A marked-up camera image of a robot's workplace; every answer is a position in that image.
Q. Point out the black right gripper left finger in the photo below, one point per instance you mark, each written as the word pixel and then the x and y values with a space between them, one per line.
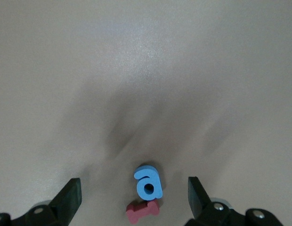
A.
pixel 61 207

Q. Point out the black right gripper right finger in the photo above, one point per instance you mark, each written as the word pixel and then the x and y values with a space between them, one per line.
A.
pixel 207 212

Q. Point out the blue foam letter a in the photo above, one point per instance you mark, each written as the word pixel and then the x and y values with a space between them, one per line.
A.
pixel 146 174

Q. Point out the dark red foam letter I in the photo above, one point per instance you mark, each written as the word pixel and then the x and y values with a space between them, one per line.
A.
pixel 141 212

